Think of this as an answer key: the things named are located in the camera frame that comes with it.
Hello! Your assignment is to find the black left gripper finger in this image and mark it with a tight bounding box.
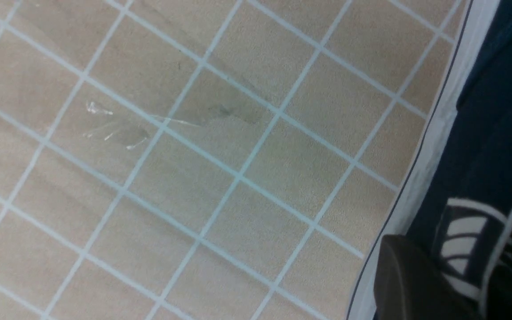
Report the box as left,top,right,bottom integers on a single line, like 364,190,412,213
374,235,478,320

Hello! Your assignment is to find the right navy slip-on shoe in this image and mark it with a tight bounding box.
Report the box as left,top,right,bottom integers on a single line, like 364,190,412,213
407,0,512,320

